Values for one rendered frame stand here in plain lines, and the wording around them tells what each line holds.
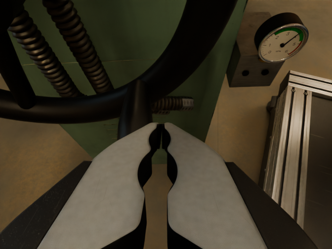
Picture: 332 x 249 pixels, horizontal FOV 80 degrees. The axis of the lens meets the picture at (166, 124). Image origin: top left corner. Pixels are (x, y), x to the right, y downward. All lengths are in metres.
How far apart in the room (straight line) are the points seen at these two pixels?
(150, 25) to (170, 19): 0.03
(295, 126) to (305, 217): 0.29
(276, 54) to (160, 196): 0.68
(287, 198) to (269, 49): 0.48
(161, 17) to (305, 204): 0.64
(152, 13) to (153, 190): 0.69
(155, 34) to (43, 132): 0.90
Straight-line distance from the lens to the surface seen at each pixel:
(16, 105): 0.24
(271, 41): 0.33
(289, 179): 0.73
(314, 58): 1.51
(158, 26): 0.35
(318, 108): 0.95
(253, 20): 0.45
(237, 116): 1.05
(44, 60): 0.26
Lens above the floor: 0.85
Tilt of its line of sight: 60 degrees down
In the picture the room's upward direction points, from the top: 4 degrees counter-clockwise
